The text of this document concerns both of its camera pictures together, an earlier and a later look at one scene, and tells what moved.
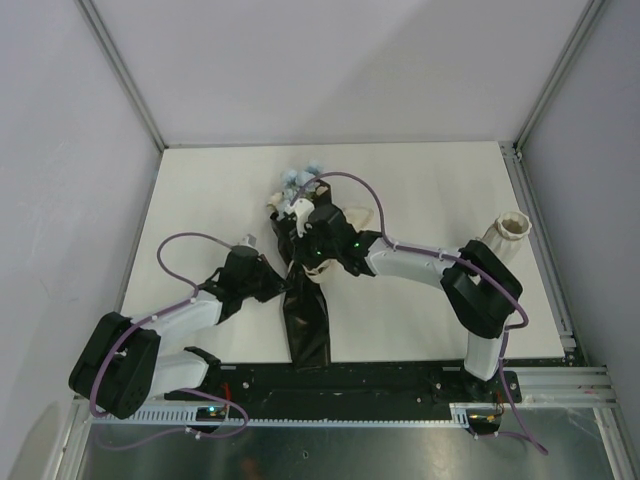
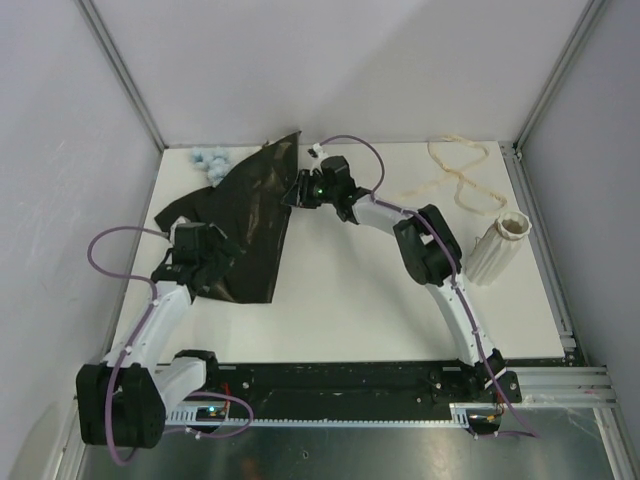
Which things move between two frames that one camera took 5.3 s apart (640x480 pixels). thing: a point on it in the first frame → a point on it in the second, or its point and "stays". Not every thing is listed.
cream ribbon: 316,275 → 427,186
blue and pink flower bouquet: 292,183 → 215,161
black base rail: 351,389 stays
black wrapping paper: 306,328 → 248,206
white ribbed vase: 507,233 stays
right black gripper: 302,254 → 300,196
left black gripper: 275,283 → 227,253
